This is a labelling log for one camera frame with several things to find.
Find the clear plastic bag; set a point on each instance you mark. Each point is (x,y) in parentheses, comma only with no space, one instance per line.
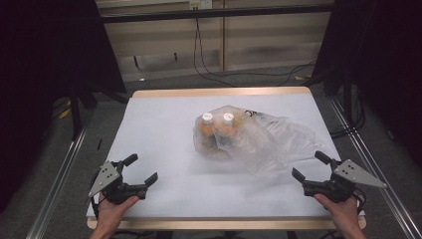
(272,142)

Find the white wall socket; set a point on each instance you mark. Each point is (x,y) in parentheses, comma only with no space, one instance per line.
(200,4)

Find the white table board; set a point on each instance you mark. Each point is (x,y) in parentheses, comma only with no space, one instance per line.
(219,91)

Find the milk tea bottle white cap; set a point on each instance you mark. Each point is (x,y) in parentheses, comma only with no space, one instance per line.
(207,117)
(228,117)

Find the person's left hand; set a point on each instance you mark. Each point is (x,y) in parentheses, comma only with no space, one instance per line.
(111,214)

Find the black curtain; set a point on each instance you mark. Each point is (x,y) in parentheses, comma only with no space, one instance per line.
(381,66)
(40,66)

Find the person's right hand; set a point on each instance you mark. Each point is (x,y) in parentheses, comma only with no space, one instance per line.
(345,214)

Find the black horizontal bar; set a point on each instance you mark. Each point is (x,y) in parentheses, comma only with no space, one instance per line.
(215,13)

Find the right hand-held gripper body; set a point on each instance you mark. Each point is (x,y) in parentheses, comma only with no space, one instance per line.
(335,189)

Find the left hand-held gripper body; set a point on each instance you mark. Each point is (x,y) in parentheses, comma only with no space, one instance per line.
(114,189)

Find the metal floor rail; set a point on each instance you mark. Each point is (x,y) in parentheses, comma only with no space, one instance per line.
(56,186)
(375,166)

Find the black metal stand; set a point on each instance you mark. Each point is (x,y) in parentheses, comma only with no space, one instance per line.
(75,113)

